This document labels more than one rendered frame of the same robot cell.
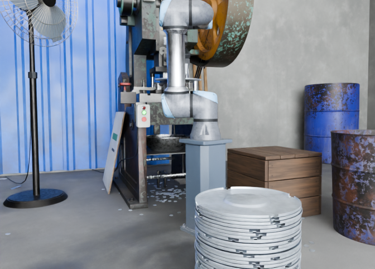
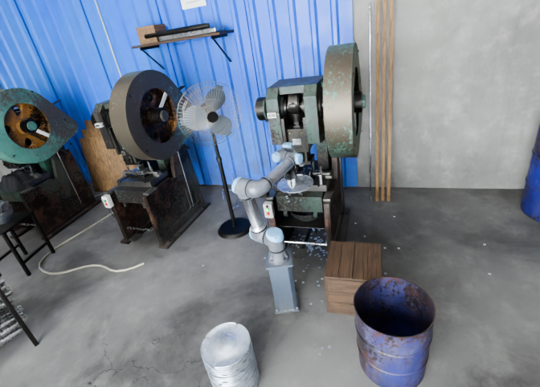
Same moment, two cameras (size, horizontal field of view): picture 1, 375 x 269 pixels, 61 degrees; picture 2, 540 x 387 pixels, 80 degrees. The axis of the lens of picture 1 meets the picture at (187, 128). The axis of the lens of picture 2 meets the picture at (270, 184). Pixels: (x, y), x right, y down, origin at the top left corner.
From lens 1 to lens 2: 1.90 m
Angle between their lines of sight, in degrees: 47
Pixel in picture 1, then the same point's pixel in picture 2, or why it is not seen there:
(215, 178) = (280, 285)
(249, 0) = (346, 125)
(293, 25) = not seen: outside the picture
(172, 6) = (236, 189)
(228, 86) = (429, 113)
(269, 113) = (488, 140)
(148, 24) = (275, 134)
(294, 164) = (351, 284)
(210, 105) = (272, 245)
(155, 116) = (283, 205)
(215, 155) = (278, 273)
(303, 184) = not seen: hidden behind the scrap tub
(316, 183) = not seen: hidden behind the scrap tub
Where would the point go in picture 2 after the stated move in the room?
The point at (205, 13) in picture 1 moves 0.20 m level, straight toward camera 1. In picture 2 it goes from (255, 194) to (232, 209)
